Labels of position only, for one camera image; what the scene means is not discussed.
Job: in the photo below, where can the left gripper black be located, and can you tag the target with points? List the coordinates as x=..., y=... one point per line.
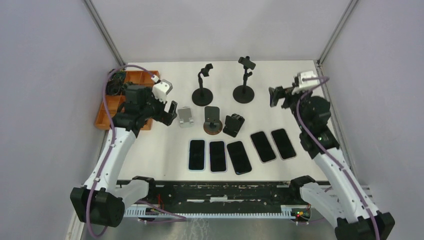
x=165, y=117

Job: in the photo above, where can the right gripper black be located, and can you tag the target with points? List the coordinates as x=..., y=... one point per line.
x=278, y=92

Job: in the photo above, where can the silver white phone stand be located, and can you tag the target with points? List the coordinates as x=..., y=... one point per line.
x=185, y=117

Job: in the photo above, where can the brown round base stand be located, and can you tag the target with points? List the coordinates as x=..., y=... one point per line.
x=212, y=124

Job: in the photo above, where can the light blue cased phone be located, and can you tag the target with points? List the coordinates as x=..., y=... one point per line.
x=197, y=155

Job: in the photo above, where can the black folding phone stand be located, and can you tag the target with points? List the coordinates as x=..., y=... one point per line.
x=233, y=124

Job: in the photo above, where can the lilac cased phone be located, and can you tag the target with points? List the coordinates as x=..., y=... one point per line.
x=217, y=157

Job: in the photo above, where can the white cased phone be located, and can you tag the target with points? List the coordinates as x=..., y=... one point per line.
x=283, y=144
x=263, y=147

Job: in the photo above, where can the black phone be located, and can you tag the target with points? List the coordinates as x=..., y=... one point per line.
x=239, y=158

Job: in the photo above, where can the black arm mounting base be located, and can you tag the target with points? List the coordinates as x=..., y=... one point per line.
x=223, y=197

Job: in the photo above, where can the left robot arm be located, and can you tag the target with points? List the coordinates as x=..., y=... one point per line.
x=99, y=201

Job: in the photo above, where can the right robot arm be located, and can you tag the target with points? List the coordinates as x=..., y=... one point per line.
x=351, y=212

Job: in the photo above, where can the orange compartment tray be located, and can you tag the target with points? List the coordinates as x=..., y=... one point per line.
x=115, y=95

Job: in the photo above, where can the green bundle at corner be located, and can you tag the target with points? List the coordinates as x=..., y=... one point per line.
x=118, y=76

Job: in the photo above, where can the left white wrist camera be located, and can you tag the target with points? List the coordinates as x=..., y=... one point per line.
x=161, y=89

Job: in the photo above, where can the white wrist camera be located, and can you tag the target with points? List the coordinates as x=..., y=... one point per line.
x=161, y=89
x=305, y=81

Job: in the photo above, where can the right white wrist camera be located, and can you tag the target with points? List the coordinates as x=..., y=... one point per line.
x=305, y=81

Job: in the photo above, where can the white slotted cable duct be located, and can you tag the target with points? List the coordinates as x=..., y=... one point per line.
x=143, y=211

